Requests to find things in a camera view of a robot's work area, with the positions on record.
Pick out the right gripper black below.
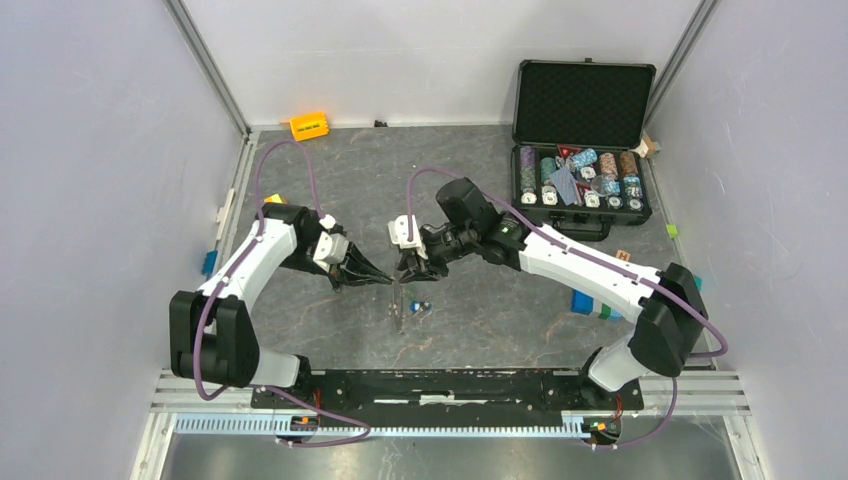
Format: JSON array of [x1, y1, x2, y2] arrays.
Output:
[[397, 225, 477, 286]]

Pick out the key with blue tag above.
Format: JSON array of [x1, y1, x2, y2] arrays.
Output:
[[409, 300, 432, 315]]

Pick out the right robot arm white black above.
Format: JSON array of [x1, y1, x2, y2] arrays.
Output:
[[388, 178, 708, 408]]

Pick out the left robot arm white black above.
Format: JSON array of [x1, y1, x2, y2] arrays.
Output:
[[169, 203, 393, 408]]

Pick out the yellow orange brick stack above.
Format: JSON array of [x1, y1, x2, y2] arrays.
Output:
[[264, 194, 287, 204]]

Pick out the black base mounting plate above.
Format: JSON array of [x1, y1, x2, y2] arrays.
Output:
[[292, 368, 645, 428]]

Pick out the orange toothed block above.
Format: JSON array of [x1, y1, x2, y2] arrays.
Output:
[[289, 112, 330, 142]]

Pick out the blue green white brick stack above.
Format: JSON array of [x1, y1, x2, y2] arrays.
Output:
[[570, 290, 622, 322]]

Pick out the playing card deck blue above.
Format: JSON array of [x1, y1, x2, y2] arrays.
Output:
[[549, 168, 583, 206]]

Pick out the black poker chip case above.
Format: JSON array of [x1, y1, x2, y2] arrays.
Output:
[[510, 59, 656, 242]]

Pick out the wooden block behind case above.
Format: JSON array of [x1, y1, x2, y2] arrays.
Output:
[[634, 132, 662, 159]]

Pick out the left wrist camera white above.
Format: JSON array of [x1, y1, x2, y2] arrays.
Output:
[[312, 215, 349, 273]]

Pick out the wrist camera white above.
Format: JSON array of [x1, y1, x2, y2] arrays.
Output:
[[387, 214, 428, 259], [312, 215, 349, 273]]

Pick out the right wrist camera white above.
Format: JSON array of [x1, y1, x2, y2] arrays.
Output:
[[387, 214, 428, 259]]

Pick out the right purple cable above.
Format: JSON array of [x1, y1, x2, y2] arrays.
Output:
[[405, 166, 730, 452]]

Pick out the purple cable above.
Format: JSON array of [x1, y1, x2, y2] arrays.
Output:
[[193, 139, 372, 449], [405, 166, 730, 452]]

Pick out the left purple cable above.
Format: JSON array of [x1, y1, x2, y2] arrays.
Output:
[[193, 139, 372, 449]]

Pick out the blue cube left rail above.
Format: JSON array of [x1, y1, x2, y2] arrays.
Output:
[[201, 250, 218, 278]]

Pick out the white toothed cable rail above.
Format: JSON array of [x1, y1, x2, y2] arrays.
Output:
[[173, 413, 598, 439]]

